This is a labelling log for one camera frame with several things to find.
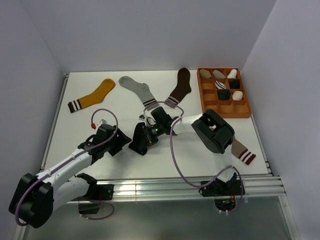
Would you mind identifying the purple cable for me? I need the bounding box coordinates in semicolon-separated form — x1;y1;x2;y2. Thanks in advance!
14;108;119;227
143;100;246;215

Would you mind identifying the rolled cream sock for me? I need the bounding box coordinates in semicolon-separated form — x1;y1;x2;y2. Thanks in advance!
232;90;244;101

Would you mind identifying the tan sock with maroon cuff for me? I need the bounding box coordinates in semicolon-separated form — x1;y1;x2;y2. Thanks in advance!
231;137;256;166

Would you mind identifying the rolled grey sock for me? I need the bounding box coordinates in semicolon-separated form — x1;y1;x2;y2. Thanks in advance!
213;69;226;79

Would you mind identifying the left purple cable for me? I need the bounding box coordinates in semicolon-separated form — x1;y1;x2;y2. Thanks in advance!
14;108;119;227

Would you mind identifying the black sock with white stripes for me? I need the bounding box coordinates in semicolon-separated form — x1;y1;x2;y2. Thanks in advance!
128;122;158;156

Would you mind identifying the rolled striped sock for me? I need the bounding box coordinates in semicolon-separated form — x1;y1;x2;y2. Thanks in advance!
214;80;227;90

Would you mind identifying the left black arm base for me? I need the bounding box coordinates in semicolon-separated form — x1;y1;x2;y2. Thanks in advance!
74;184;115;220

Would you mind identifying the rolled beige sock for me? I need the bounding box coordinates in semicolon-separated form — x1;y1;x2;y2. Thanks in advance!
199;68;212;79

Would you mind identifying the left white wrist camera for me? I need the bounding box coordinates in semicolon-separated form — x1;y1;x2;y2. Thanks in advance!
90;119;107;130

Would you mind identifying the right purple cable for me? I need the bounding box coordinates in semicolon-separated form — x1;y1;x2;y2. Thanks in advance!
143;100;246;215

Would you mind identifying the rolled black sock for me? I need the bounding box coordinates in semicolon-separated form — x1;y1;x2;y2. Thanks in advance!
228;79;241;89

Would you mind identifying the grey sock with black stripes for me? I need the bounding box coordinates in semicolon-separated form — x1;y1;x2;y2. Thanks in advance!
118;76;159;111

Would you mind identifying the plain black sock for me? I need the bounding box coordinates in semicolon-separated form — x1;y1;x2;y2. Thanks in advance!
217;89;231;101

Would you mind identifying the mustard yellow sock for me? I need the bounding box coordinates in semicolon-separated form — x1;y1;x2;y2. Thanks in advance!
67;78;116;114

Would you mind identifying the aluminium frame rail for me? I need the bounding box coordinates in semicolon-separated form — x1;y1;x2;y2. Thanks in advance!
23;174;287;206

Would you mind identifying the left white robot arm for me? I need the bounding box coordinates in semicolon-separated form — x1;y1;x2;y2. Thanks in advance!
9;123;131;228

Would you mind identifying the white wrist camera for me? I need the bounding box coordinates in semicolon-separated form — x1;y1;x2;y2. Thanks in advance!
139;114;154;126
90;119;107;130

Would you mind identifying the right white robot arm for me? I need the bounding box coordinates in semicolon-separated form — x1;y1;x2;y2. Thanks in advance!
142;107;238;195

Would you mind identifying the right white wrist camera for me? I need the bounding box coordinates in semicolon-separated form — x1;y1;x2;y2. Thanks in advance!
139;114;154;126

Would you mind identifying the orange wooden compartment tray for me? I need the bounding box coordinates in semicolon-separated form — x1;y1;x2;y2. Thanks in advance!
197;67;252;119

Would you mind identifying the rolled white sock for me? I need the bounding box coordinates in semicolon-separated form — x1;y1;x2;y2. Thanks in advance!
227;69;238;79

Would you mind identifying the brown sock with pink stripes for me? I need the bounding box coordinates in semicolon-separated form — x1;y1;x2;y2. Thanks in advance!
164;67;192;108

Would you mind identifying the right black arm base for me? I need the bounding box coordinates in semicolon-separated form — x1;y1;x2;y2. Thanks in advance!
198;176;245;212

